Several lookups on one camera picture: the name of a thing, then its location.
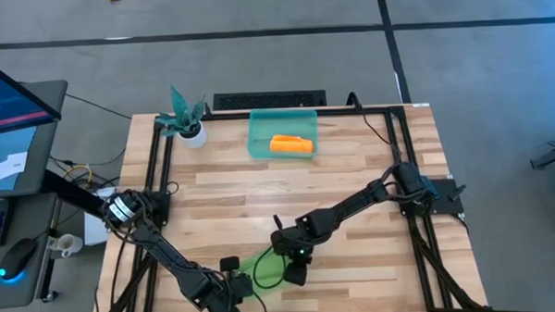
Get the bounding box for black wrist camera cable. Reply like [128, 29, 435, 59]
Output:
[251, 245, 289, 290]

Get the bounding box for black power cable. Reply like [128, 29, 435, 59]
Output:
[347, 90, 403, 167]

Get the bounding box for yellow cable coil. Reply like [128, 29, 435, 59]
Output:
[62, 164, 94, 191]

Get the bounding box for black computer mouse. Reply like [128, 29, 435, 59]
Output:
[0, 237, 39, 283]

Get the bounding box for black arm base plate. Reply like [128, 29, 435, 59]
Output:
[395, 176, 465, 218]
[103, 190, 173, 230]

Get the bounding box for orange microfiber towel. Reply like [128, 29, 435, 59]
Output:
[268, 132, 315, 156]

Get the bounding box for black desk strut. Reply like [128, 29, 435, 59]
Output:
[39, 167, 109, 220]

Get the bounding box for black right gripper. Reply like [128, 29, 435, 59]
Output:
[268, 212, 321, 289]

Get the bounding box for snake plant in white pot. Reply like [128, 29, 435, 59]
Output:
[153, 82, 210, 151]

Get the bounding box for black aluminium table frame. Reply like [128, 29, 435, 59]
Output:
[85, 100, 490, 312]

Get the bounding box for blue-screen computer monitor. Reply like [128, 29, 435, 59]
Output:
[0, 51, 64, 138]

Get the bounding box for green microfiber towel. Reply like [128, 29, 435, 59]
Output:
[237, 251, 293, 298]

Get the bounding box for white paper note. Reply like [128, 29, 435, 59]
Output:
[0, 151, 30, 181]

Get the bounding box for teal plastic basket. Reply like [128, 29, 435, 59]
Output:
[245, 106, 320, 162]

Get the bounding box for white cup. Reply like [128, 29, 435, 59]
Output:
[46, 232, 85, 259]

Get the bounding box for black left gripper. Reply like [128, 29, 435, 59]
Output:
[200, 254, 256, 312]

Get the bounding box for grey side desk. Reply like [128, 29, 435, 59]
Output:
[0, 79, 77, 310]

